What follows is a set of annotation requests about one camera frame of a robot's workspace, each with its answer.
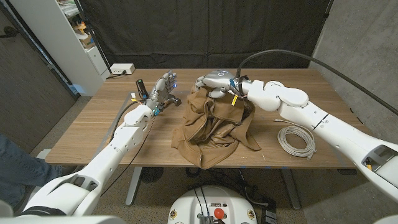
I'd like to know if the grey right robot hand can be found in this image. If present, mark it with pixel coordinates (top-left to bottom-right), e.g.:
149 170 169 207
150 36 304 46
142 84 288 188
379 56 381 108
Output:
195 70 246 100

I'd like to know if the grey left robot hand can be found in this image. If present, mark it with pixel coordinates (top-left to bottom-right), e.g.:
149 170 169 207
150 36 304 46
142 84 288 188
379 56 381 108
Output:
144 70 177 114

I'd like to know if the brown jacket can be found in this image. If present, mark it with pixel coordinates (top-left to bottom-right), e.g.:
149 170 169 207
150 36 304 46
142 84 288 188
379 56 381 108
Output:
170 85 262 170

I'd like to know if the black handheld device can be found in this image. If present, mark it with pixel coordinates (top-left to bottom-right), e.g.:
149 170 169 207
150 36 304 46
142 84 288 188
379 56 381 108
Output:
136 79 149 100

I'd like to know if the white power strip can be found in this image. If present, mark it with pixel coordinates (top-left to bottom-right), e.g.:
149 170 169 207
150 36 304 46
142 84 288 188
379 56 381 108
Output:
110 63 136 75

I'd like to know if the black backdrop curtain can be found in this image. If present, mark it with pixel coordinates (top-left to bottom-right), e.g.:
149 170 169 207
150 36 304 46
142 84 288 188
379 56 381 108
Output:
79 0 333 70

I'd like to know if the black round fan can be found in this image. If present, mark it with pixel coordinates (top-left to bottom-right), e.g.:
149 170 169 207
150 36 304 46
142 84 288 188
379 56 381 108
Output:
140 167 165 184

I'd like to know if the cardboard box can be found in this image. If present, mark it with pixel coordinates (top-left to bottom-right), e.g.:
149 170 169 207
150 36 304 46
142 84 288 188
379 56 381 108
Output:
79 34 96 49

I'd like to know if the grey table leg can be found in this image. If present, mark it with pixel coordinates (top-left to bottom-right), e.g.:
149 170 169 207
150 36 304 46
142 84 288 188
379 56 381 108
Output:
279 169 302 211
125 167 143 207

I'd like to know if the white shelf cabinet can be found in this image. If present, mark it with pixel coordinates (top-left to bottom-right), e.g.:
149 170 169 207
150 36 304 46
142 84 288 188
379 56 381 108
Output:
9 0 111 97

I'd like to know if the white robot torso base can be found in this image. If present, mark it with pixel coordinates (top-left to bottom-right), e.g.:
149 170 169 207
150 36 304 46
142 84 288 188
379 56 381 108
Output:
167 185 258 224

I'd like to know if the black power brick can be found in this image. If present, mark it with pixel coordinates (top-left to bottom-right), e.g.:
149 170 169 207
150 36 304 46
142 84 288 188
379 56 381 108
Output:
261 198 278 224

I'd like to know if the person's leg in jeans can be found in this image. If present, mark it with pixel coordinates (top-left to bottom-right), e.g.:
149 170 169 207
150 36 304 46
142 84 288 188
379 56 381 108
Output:
0 133 63 208

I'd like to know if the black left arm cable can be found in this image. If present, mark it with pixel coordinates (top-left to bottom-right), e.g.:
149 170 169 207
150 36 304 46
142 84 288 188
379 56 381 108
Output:
109 99 146 142

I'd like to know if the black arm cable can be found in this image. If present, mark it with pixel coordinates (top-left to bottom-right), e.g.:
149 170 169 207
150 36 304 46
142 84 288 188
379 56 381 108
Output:
109 99 146 142
236 49 398 116

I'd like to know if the white coiled ethernet cable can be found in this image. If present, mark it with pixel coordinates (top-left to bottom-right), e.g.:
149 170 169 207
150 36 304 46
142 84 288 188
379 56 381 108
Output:
273 118 317 161

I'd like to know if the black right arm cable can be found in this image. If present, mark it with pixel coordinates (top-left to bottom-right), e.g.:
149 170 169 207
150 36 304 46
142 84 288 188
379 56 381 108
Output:
236 49 398 116

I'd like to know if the black floor cable tangle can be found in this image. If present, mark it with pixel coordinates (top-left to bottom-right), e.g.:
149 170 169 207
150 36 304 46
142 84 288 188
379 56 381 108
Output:
185 167 270 207

